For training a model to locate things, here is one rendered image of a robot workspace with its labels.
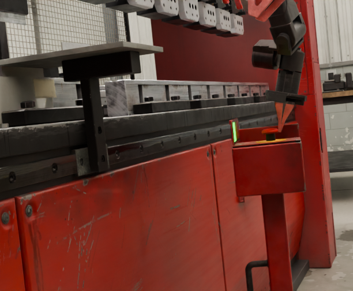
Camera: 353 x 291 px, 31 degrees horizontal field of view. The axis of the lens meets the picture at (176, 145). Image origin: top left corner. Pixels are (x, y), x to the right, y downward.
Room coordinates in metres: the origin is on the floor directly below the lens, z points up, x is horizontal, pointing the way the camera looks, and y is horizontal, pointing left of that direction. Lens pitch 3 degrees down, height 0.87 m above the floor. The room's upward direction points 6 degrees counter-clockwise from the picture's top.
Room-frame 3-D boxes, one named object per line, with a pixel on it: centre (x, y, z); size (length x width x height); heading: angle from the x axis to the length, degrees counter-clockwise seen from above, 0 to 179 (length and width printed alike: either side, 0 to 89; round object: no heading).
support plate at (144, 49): (1.20, 0.16, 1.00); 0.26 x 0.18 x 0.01; 69
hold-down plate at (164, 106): (1.80, 0.02, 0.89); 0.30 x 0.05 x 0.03; 159
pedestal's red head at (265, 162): (1.54, -0.22, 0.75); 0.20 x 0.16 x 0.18; 170
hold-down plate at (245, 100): (2.54, -0.27, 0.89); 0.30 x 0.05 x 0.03; 159
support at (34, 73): (1.25, 0.29, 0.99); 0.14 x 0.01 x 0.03; 159
